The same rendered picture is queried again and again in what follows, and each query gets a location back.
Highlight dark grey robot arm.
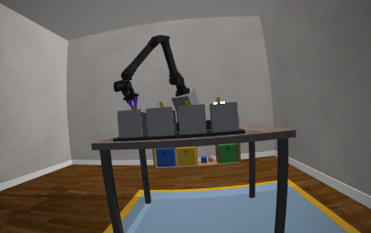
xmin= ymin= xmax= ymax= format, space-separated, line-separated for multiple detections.
xmin=114 ymin=35 xmax=190 ymax=97

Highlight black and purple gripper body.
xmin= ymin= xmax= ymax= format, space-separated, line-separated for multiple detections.
xmin=123 ymin=93 xmax=139 ymax=101

